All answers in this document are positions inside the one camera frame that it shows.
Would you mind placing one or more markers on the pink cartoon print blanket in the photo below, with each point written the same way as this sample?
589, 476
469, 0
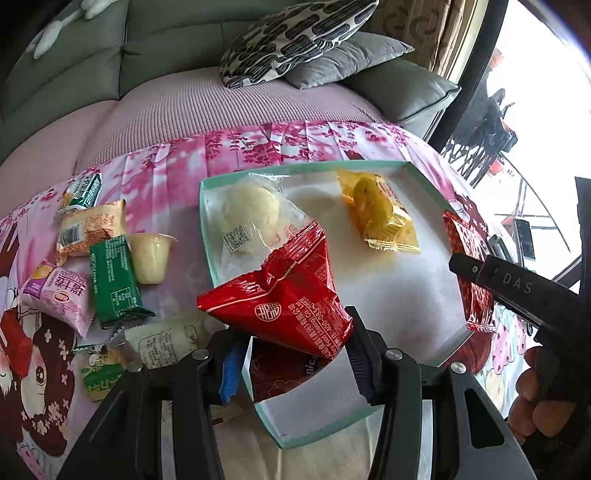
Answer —
160, 185

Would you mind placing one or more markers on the clear bag round pastry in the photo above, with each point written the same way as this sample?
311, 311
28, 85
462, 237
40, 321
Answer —
256, 217

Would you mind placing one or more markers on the dark green snack packet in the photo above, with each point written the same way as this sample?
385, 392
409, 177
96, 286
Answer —
115, 293

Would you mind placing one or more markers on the patterned beige curtain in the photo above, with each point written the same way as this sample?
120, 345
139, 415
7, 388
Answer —
442, 32

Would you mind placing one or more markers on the yellow cake snack packet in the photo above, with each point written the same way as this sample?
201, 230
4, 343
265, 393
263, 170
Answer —
380, 217

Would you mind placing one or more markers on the green white corn snack packet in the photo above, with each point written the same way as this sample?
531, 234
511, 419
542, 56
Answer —
81, 194

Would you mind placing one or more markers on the yellow jelly cup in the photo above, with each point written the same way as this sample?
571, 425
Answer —
149, 253

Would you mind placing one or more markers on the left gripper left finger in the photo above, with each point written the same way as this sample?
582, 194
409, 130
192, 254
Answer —
207, 377

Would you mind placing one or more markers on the grey white plush toy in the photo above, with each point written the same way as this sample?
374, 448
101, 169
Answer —
43, 41

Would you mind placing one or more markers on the orange beige snack packet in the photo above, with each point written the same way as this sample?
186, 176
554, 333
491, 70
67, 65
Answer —
85, 228

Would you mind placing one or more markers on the grey phone stand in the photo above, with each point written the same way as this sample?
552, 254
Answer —
498, 248

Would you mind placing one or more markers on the black white patterned pillow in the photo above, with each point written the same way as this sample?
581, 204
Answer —
296, 35

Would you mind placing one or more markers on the teal shallow cardboard tray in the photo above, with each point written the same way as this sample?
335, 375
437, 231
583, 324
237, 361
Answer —
412, 300

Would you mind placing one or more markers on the plain grey pillow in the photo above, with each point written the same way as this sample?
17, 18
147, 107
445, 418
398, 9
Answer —
360, 52

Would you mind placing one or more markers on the red snack packet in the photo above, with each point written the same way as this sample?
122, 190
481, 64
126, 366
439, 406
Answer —
468, 254

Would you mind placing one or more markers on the grey green sofa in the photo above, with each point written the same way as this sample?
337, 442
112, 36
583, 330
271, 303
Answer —
145, 72

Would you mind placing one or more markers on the smartphone on stand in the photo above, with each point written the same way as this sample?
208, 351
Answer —
524, 240

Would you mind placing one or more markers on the clear green edged snack packet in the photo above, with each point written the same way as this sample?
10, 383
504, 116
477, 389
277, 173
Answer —
100, 366

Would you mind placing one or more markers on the pink snack packet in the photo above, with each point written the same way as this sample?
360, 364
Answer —
60, 293

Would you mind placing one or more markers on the red snack bag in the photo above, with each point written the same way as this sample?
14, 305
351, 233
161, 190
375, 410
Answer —
290, 300

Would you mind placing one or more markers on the person's right hand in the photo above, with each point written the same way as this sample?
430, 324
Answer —
528, 413

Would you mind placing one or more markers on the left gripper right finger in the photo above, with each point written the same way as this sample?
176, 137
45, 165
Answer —
389, 378

